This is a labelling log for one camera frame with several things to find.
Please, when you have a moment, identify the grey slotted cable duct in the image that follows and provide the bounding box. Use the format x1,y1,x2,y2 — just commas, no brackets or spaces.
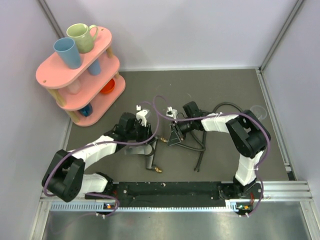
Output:
50,201,239,213

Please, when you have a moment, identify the dark blue cup bottom shelf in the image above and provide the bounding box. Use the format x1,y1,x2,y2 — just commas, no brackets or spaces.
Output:
78,103,93,117

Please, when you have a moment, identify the clear plastic cup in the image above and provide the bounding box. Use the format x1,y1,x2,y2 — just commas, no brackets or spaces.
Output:
250,105,268,121

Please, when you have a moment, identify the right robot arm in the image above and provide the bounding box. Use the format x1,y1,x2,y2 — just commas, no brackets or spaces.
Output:
166,101,271,198

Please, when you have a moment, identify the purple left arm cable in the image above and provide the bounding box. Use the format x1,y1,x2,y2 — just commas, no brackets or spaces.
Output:
42,99,161,218

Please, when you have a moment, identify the orange bowl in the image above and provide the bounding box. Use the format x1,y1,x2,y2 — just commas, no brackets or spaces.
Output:
100,78,116,95

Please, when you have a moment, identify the black fitting with brass connectors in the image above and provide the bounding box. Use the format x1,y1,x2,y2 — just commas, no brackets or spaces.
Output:
124,136,163,174

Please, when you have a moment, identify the blue plastic tumbler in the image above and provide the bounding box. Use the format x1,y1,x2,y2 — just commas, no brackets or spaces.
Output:
53,37,82,69

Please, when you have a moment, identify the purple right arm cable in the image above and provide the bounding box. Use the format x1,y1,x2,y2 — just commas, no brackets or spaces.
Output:
151,94,272,218

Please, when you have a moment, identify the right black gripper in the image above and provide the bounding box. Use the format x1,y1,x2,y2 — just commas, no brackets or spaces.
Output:
166,117,194,146

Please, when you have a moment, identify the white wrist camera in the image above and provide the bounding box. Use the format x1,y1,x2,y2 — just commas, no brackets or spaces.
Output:
135,105,151,127
166,106,178,120

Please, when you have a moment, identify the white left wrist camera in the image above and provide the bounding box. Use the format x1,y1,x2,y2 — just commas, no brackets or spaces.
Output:
135,105,151,127

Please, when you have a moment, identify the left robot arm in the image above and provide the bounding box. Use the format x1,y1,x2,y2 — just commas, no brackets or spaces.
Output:
41,109,159,203

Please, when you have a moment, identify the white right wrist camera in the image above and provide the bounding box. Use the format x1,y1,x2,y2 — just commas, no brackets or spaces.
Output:
166,106,178,120

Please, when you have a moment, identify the green ceramic mug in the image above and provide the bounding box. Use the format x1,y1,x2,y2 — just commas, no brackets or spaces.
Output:
66,23,99,54

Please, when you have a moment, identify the translucent pink cup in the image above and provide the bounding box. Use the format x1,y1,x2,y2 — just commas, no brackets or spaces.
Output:
66,79,81,95

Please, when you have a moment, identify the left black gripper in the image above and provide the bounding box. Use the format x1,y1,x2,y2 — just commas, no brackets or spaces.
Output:
126,120,157,145

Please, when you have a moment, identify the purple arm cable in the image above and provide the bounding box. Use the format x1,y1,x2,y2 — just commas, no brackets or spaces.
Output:
151,94,272,218
42,99,161,218

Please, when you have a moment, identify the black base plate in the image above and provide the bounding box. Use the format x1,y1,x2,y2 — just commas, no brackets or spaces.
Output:
84,181,251,208

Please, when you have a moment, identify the black rubber hose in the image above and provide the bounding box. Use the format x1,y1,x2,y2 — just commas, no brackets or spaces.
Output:
164,101,247,173

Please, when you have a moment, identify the pink three-tier shelf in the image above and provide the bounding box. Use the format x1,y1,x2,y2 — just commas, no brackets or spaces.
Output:
35,26,126,127

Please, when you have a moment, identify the small blue cup middle shelf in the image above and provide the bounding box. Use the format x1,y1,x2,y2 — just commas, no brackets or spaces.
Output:
87,58,101,76

